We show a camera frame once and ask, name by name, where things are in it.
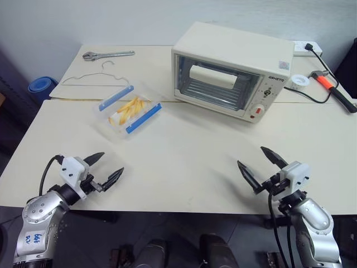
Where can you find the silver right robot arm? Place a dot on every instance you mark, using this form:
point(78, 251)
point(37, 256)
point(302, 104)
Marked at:
point(315, 220)

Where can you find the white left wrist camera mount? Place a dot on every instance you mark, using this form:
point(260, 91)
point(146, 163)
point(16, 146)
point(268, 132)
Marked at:
point(72, 170)

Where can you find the yellow french fries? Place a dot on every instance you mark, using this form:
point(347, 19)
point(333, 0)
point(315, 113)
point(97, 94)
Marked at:
point(131, 107)

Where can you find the black power plug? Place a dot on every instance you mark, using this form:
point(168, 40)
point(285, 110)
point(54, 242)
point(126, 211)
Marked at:
point(309, 47)

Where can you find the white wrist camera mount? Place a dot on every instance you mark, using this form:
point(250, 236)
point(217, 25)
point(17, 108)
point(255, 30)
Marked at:
point(72, 170)
point(297, 174)

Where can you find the white tape roll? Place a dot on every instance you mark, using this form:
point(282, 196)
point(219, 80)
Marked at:
point(293, 83)

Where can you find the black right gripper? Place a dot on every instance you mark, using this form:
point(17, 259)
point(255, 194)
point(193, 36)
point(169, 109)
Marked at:
point(276, 186)

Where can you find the silver adjustable wrench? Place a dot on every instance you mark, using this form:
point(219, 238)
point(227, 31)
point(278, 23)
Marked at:
point(111, 54)

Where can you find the clear plastic food container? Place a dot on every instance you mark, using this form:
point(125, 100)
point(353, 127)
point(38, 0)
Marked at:
point(111, 124)

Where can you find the blue container clip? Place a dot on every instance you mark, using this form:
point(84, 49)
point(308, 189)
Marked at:
point(115, 97)
point(144, 118)

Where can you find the cream toaster oven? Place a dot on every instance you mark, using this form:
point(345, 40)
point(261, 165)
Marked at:
point(231, 44)

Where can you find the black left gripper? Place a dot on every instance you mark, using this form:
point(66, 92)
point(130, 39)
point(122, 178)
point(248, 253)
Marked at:
point(88, 185)

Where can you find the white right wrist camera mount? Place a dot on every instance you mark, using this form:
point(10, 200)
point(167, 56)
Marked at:
point(297, 174)

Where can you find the white power strip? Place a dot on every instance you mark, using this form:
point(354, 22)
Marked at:
point(299, 47)

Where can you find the orange and black hammer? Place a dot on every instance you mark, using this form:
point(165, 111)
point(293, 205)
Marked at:
point(343, 97)

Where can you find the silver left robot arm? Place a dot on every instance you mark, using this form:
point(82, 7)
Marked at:
point(42, 212)

